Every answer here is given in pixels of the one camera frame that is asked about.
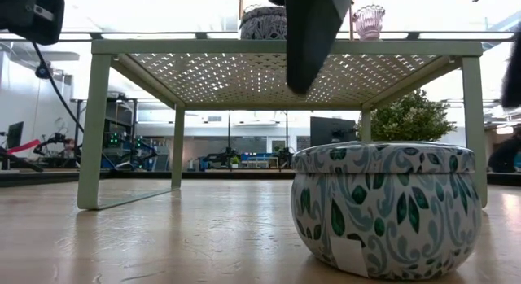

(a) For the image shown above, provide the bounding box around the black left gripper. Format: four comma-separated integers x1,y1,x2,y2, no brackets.
0,0,65,46

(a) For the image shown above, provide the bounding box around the teal leaf patterned candle tin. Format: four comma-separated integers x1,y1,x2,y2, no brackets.
290,140,484,282

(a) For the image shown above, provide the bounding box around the black round fixture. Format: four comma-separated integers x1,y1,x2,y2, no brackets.
34,63,52,80

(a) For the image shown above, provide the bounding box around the large black monitor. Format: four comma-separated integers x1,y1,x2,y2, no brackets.
309,116,358,147

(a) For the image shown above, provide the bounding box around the green potted plant black pot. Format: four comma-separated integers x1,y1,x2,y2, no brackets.
356,88,458,145

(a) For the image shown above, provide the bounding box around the small black monitor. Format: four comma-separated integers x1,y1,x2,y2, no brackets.
6,120,24,150

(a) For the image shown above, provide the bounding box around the pale green perforated metal shelf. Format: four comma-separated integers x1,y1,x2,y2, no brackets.
77,39,488,211

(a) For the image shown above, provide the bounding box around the small pale shelf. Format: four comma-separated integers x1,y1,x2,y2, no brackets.
245,155,281,170

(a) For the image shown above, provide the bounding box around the pink bar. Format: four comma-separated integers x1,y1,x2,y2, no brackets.
6,138,42,155

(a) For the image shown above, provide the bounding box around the dark storage rack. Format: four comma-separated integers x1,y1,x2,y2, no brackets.
103,97,138,171

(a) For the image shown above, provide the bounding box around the black tube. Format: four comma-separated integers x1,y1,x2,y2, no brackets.
0,147,45,173

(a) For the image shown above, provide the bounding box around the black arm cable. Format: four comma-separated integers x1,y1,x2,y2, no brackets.
31,42,86,133

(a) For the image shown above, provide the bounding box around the black aluminium table frame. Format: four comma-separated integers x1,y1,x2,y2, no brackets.
0,168,521,188

